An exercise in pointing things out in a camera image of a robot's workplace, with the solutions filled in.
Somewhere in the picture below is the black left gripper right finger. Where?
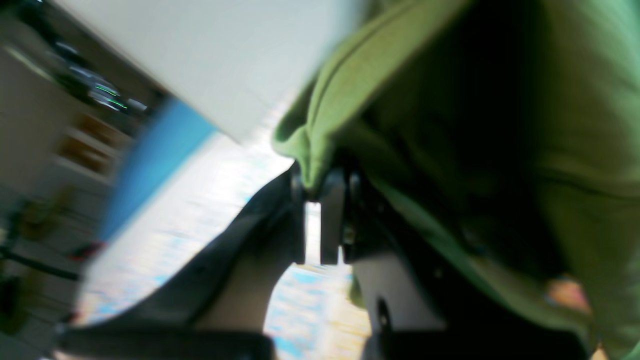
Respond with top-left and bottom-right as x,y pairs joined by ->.
320,167 -> 589,360

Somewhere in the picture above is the patterned tablecloth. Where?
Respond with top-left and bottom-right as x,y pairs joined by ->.
74,116 -> 370,360

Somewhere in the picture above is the green t-shirt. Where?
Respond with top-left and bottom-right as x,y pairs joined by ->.
273,0 -> 639,360

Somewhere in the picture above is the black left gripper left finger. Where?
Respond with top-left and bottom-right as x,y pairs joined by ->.
55,163 -> 306,360

